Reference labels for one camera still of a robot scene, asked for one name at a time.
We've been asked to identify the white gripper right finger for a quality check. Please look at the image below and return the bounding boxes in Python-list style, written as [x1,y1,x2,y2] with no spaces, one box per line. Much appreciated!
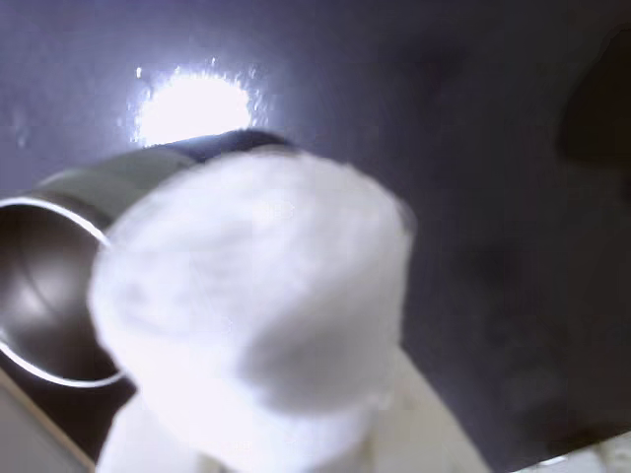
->
[367,359,492,473]

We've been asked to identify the metal cup with handle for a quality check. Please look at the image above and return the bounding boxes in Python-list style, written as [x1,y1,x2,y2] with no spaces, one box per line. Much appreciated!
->
[0,126,302,391]

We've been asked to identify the white gauze roll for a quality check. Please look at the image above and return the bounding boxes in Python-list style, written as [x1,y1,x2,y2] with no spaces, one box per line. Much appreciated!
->
[87,150,418,473]

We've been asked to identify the black table mat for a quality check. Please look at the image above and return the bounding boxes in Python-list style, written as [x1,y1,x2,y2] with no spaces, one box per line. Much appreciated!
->
[0,0,631,467]

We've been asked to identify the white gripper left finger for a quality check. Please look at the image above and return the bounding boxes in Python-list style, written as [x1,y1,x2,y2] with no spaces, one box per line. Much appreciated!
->
[96,388,208,473]

